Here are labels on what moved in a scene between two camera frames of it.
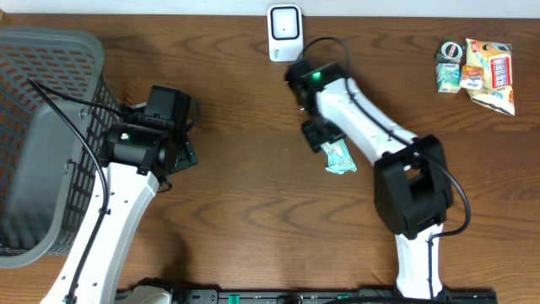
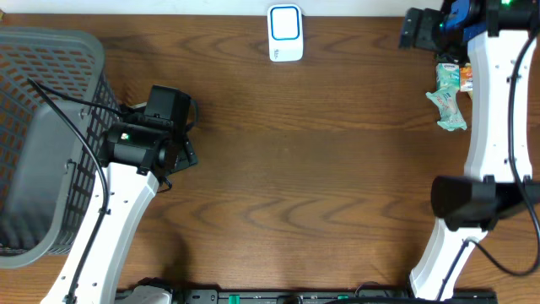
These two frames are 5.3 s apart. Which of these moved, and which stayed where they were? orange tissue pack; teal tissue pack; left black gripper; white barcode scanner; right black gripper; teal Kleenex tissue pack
Moved: right black gripper; teal tissue pack
Stayed: left black gripper; orange tissue pack; teal Kleenex tissue pack; white barcode scanner
